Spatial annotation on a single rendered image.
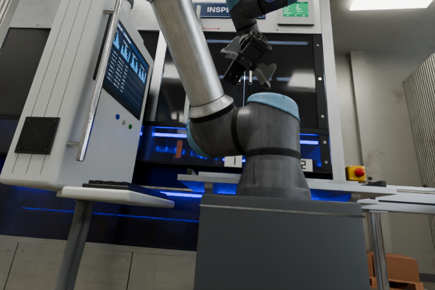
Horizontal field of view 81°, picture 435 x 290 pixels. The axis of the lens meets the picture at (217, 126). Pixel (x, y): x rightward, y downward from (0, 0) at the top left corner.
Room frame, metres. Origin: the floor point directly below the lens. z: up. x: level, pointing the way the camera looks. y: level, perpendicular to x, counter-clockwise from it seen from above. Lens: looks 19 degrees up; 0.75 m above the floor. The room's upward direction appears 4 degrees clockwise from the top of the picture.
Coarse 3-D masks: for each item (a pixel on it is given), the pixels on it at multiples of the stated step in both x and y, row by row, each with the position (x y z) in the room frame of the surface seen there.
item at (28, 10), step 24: (24, 0) 1.37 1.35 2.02; (48, 0) 1.35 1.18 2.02; (144, 0) 1.30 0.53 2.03; (192, 0) 1.28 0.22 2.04; (216, 0) 1.27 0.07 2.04; (24, 24) 1.36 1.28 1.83; (48, 24) 1.35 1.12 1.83; (144, 24) 1.30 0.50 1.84; (216, 24) 1.26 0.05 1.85; (264, 24) 1.24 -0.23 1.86; (0, 48) 1.37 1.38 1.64; (144, 120) 1.29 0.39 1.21; (240, 168) 1.25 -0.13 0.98
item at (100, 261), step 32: (0, 256) 1.34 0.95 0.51; (32, 256) 1.32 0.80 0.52; (96, 256) 1.30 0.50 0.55; (128, 256) 1.29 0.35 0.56; (160, 256) 1.28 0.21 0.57; (192, 256) 1.27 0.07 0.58; (0, 288) 1.33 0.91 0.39; (32, 288) 1.32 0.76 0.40; (96, 288) 1.30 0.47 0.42; (128, 288) 1.29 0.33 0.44; (160, 288) 1.28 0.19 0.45; (192, 288) 1.26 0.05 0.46
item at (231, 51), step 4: (232, 40) 0.54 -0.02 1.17; (236, 40) 0.54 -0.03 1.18; (232, 44) 0.55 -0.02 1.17; (236, 44) 0.56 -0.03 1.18; (224, 48) 0.55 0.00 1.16; (228, 48) 0.55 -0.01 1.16; (232, 48) 0.56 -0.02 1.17; (236, 48) 0.57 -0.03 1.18; (240, 48) 0.59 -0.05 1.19; (220, 52) 0.54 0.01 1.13; (224, 52) 0.54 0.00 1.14; (228, 52) 0.55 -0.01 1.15; (232, 52) 0.57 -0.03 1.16; (236, 52) 0.59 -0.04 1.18; (224, 56) 0.55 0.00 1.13; (228, 56) 0.57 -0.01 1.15; (232, 56) 0.58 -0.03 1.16; (236, 56) 0.59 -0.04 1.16
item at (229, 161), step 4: (232, 156) 1.25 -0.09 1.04; (236, 156) 1.25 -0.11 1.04; (240, 156) 1.25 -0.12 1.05; (228, 160) 1.25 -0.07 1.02; (232, 160) 1.25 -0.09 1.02; (236, 160) 1.25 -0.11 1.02; (240, 160) 1.25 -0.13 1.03; (228, 164) 1.25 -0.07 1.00; (232, 164) 1.25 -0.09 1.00; (236, 164) 1.25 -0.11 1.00; (240, 164) 1.25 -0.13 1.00
